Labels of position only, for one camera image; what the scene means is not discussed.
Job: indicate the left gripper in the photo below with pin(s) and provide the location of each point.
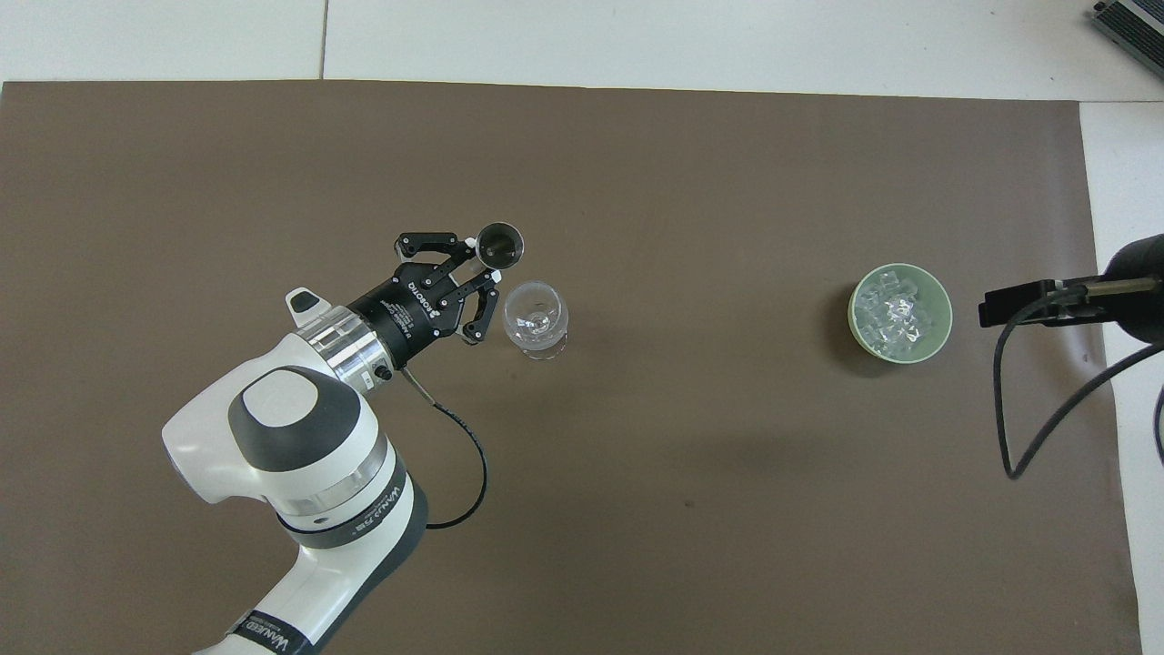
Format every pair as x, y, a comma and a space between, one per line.
407, 307

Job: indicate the small dark cup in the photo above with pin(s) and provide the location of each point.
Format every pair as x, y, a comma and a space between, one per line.
500, 244

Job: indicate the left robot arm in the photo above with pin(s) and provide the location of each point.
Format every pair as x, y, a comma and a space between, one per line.
300, 455

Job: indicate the clear wine glass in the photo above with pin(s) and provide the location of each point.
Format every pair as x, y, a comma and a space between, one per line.
536, 320

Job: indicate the clear ice cubes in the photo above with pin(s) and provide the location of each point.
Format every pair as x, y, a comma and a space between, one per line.
898, 312

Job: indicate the green bowl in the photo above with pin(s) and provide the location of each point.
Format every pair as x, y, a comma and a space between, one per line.
857, 332

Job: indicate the black stand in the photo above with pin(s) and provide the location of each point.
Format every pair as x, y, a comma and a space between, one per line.
1141, 273

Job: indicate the grey metal box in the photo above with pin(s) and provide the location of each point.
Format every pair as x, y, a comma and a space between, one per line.
1135, 25

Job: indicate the black camera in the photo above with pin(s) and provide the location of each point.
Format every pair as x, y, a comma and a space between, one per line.
1014, 305

